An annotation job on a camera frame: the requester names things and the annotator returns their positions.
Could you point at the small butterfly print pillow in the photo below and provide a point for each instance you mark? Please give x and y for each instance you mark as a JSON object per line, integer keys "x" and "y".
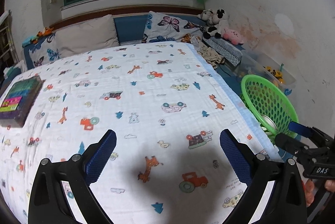
{"x": 45, "y": 51}

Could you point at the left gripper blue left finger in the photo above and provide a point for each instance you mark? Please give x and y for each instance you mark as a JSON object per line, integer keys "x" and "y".
{"x": 48, "y": 200}

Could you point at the white cartoon print tablecloth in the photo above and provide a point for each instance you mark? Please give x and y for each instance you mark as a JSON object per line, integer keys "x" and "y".
{"x": 167, "y": 107}

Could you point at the green perforated plastic basket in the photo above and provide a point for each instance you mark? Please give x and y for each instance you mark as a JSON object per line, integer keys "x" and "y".
{"x": 262, "y": 97}

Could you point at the right hand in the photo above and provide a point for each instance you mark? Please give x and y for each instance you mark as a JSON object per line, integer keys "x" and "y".
{"x": 309, "y": 187}

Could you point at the black white cow plush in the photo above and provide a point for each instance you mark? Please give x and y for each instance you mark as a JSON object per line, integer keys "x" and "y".
{"x": 216, "y": 22}

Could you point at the beige patterned clothing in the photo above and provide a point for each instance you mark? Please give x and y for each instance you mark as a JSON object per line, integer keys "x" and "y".
{"x": 208, "y": 53}

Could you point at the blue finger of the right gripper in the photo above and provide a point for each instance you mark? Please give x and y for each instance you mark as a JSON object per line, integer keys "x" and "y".
{"x": 289, "y": 144}
{"x": 300, "y": 129}

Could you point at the beige plain pillow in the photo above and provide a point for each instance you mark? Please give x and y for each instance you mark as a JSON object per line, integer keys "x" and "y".
{"x": 95, "y": 34}

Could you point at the yellow toy truck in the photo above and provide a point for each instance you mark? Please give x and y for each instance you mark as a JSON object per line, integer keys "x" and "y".
{"x": 276, "y": 73}

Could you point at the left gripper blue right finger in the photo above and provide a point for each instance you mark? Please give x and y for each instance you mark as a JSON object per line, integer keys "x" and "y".
{"x": 275, "y": 186}

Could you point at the metal storage shelf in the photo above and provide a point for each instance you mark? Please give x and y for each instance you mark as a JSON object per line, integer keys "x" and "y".
{"x": 8, "y": 54}

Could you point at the orange toy on sofa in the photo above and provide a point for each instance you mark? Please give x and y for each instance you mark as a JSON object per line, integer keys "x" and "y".
{"x": 46, "y": 32}

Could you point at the blue white patterned cloth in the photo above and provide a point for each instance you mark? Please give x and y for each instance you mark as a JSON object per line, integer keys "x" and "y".
{"x": 227, "y": 50}

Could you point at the clear plastic toy bin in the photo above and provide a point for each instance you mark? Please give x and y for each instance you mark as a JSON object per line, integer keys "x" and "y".
{"x": 260, "y": 64}

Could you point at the dark colourful book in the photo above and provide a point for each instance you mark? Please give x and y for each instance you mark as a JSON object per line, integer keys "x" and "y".
{"x": 18, "y": 102}

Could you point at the pink plush toy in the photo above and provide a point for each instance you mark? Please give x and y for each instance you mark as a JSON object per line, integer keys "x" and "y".
{"x": 233, "y": 36}

